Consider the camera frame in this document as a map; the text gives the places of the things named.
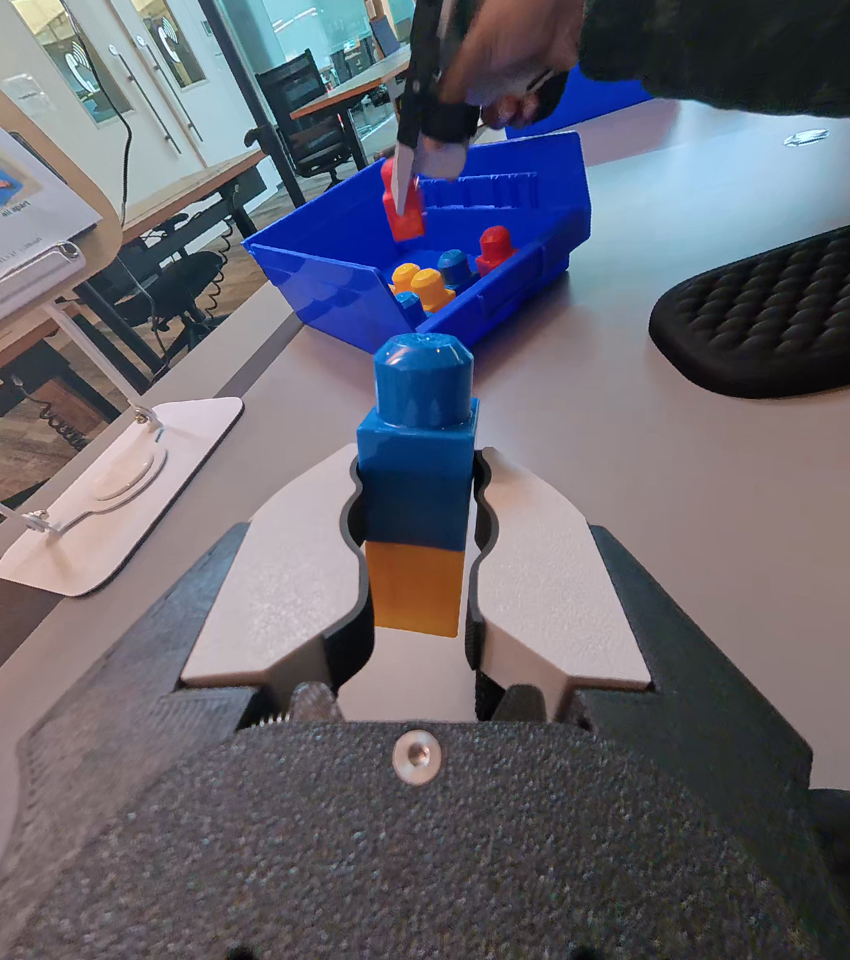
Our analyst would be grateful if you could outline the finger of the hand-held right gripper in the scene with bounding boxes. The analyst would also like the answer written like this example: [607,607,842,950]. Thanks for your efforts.
[417,137,469,183]
[389,138,421,220]

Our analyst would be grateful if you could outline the wooden desk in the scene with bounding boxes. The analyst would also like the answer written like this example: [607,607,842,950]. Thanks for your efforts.
[121,147,268,249]
[290,45,414,170]

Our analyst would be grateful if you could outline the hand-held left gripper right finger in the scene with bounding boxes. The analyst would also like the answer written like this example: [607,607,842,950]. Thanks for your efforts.
[464,447,654,717]

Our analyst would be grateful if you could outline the blue plastic bin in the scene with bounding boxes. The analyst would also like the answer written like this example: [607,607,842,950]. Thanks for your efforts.
[242,131,592,354]
[507,63,654,140]

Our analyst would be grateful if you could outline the black office chair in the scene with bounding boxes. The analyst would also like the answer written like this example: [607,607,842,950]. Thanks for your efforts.
[245,48,354,192]
[87,217,234,361]

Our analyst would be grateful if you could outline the wall icon panel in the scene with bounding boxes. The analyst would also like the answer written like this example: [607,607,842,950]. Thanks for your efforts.
[35,0,135,125]
[132,0,208,90]

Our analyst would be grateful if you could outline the red mega block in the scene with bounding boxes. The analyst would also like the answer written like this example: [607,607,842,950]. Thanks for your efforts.
[380,156,427,243]
[475,225,518,277]

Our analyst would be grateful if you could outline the white document stand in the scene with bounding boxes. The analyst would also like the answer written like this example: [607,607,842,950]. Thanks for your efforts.
[0,33,246,599]

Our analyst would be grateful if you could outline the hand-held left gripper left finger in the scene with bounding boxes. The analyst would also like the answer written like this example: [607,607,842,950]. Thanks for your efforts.
[182,442,377,691]

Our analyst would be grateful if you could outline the black light stand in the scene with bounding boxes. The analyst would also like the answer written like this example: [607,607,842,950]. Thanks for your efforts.
[198,0,307,211]

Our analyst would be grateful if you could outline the person's right forearm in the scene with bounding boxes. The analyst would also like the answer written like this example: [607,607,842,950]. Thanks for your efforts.
[578,0,850,125]

